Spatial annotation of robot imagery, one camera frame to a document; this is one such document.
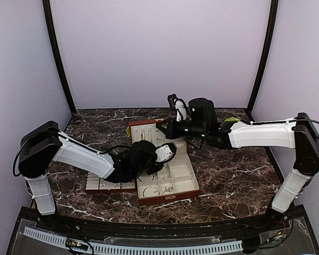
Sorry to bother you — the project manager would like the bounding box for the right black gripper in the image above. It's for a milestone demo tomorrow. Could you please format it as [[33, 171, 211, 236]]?
[[156, 117, 207, 140]]

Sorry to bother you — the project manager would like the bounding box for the red jewelry box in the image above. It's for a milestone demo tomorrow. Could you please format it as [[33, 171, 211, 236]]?
[[129, 120, 201, 206]]

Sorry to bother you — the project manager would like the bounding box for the red jewelry tray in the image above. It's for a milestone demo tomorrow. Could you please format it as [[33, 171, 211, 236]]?
[[85, 173, 136, 193]]

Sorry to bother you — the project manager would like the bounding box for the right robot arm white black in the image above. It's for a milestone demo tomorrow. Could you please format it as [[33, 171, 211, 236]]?
[[156, 94, 319, 231]]

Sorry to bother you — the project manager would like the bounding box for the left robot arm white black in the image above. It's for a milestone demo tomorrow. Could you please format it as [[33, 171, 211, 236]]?
[[12, 121, 177, 232]]

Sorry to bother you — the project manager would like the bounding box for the silver bangle lower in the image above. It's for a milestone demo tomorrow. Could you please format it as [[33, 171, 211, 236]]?
[[142, 186, 160, 198]]

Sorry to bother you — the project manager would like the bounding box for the green plate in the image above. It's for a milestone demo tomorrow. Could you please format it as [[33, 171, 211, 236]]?
[[224, 117, 241, 122]]

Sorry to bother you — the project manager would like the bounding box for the small circuit board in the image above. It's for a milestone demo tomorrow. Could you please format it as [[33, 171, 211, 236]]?
[[65, 238, 89, 251]]

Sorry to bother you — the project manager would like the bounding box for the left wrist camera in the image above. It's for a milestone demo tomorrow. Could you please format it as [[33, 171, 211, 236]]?
[[155, 142, 177, 163]]

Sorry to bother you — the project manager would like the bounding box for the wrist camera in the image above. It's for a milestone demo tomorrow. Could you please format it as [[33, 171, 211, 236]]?
[[155, 142, 177, 163], [167, 94, 191, 122]]

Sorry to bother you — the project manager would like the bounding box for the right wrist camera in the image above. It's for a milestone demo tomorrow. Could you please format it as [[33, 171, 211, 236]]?
[[167, 94, 191, 122]]

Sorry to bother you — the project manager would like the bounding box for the white slotted cable duct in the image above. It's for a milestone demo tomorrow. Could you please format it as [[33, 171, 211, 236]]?
[[23, 227, 244, 254]]

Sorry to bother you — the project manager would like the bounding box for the right black frame post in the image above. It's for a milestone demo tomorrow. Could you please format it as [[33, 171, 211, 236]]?
[[246, 0, 279, 115]]

